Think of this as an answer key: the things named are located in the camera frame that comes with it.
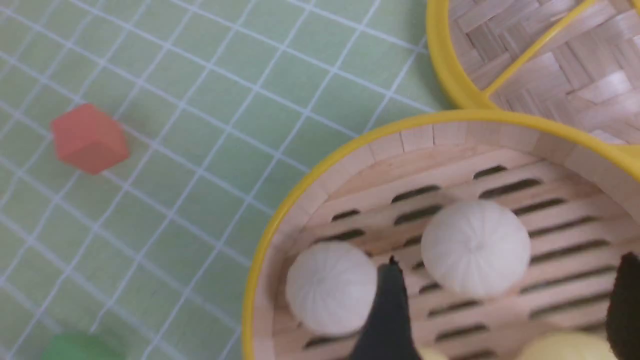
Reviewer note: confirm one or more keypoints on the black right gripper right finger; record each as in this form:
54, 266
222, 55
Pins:
622, 325

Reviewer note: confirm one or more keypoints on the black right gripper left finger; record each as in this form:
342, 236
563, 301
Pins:
387, 332

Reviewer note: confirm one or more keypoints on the yellow bun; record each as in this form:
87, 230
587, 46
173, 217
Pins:
567, 346

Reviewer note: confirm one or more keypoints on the white bun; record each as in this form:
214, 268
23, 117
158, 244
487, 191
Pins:
330, 288
476, 248

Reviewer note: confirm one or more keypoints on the bamboo steamer tray yellow rim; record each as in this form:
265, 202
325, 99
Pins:
577, 196

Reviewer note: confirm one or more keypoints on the woven bamboo steamer lid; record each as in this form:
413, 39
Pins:
575, 62

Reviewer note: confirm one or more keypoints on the green checkered tablecloth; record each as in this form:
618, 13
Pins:
225, 105

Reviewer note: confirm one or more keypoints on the green wooden cube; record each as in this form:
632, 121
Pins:
80, 346

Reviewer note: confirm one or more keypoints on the red wooden cube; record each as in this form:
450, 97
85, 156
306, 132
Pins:
89, 139

